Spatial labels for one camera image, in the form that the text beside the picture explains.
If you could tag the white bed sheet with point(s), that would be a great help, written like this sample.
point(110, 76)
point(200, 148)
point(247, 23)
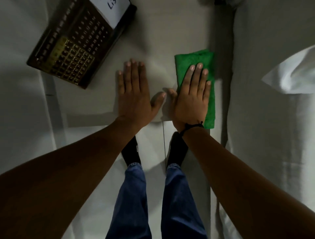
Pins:
point(265, 123)

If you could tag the white paper sheet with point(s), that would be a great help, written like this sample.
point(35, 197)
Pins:
point(110, 11)

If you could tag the person's right middle finger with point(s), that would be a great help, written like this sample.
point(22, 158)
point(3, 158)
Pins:
point(196, 76)

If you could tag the black sock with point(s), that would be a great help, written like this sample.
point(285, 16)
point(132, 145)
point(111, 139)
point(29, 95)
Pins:
point(176, 150)
point(131, 151)

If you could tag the person's right thumb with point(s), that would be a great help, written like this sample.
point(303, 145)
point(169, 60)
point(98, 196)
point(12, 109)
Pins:
point(172, 96)

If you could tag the person's left thumb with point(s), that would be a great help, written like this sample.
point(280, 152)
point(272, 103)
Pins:
point(158, 99)

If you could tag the person's right hand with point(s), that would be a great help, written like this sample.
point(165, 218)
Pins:
point(190, 105)

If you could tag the person's right forearm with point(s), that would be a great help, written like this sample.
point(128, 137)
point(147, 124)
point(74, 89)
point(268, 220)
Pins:
point(246, 187)

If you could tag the blue jeans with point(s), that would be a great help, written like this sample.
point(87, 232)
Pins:
point(133, 204)

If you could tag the person's left forearm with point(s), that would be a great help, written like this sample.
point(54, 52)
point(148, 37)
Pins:
point(61, 177)

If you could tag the white pillow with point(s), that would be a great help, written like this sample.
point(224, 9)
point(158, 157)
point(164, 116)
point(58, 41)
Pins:
point(292, 71)

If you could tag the person's left hand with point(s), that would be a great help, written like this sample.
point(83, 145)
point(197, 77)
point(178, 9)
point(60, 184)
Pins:
point(134, 98)

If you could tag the dark calendar board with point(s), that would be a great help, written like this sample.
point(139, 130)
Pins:
point(73, 46)

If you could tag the person's right little finger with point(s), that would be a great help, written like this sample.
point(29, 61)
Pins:
point(207, 90)

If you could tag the green cloth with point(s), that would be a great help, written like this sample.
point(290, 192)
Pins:
point(196, 57)

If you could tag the person's left middle finger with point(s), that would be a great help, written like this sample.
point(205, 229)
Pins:
point(134, 73)

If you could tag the person's left little finger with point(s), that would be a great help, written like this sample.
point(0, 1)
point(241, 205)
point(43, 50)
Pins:
point(120, 82)

